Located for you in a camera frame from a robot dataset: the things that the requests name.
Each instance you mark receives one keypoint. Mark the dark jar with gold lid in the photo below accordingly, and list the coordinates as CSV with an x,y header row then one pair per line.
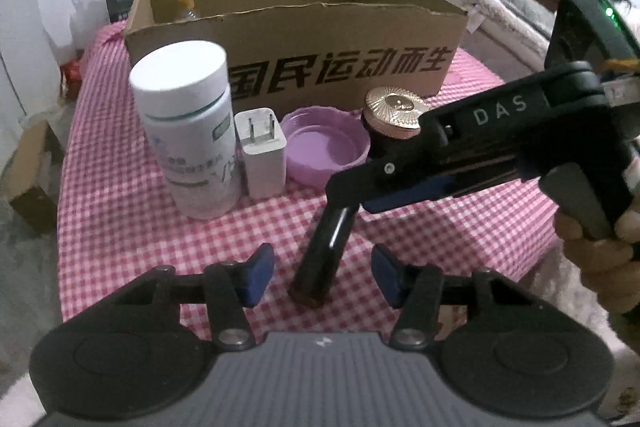
x,y
395,104

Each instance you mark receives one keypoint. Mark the person's right hand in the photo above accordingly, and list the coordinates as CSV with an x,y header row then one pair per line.
x,y
600,267

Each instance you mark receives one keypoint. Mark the green dropper bottle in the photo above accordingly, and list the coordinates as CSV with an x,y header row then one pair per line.
x,y
186,4

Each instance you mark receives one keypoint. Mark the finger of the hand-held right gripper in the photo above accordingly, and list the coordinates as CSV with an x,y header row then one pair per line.
x,y
400,197

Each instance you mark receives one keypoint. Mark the purple plastic lid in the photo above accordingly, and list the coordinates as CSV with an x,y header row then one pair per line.
x,y
325,152

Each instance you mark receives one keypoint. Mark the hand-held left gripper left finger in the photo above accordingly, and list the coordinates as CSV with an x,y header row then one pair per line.
x,y
255,277

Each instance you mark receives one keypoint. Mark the brown cardboard box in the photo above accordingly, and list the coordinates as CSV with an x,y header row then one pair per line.
x,y
350,67

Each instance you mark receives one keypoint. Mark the black cylinder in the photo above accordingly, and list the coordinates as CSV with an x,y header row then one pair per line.
x,y
320,257

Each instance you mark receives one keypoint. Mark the white curtain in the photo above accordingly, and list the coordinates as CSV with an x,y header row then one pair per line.
x,y
30,32

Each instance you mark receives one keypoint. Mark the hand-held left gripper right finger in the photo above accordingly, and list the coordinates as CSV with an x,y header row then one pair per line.
x,y
390,277

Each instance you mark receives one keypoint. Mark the white pill bottle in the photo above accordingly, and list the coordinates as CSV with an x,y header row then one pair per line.
x,y
190,147

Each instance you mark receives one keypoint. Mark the red packet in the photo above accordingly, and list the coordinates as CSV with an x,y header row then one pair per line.
x,y
72,79

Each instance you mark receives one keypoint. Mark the grey cushion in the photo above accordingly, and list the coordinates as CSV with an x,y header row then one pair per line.
x,y
515,2

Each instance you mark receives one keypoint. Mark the wooden stool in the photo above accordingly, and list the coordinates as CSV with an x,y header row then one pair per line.
x,y
35,187

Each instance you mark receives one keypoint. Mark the white charger plug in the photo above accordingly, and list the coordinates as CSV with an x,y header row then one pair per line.
x,y
262,167

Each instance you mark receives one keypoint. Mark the pink checkered tablecloth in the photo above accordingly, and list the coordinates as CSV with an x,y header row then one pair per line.
x,y
125,247

